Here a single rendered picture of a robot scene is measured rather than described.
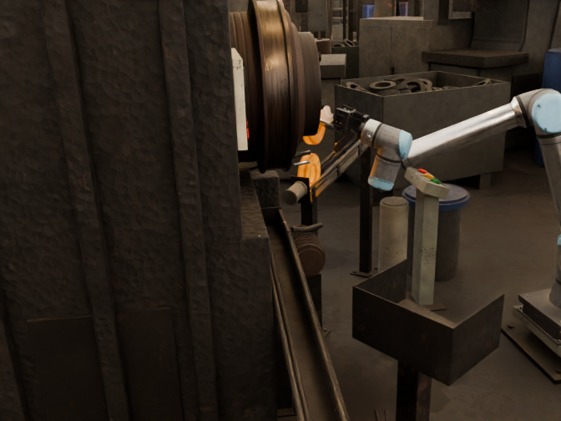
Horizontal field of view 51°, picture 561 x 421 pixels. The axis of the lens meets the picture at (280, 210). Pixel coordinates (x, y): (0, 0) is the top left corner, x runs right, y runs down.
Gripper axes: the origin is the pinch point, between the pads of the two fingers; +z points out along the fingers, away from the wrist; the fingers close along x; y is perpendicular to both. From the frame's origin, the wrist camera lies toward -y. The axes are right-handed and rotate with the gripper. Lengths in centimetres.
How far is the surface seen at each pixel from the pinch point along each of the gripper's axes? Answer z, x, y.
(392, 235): -37, -27, -46
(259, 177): -0.6, 36.9, -12.8
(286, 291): -33, 76, -20
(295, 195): -7.0, 17.1, -23.5
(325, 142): 61, -196, -82
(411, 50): 57, -352, -29
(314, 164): -4.2, -1.3, -17.7
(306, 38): -12, 51, 37
